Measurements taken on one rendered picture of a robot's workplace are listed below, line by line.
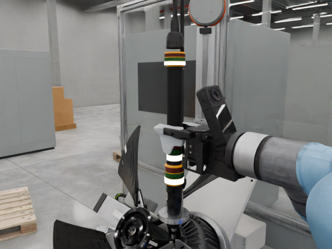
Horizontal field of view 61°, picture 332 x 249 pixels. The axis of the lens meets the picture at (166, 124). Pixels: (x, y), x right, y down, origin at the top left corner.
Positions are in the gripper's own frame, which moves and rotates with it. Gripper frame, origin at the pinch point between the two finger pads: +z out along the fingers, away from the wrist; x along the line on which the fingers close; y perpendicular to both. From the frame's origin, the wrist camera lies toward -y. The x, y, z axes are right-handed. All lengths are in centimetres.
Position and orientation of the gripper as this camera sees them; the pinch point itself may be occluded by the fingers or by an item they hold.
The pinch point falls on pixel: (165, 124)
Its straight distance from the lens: 63.6
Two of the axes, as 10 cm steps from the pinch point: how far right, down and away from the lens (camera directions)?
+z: -6.7, -1.4, 7.3
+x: 7.4, -1.2, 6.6
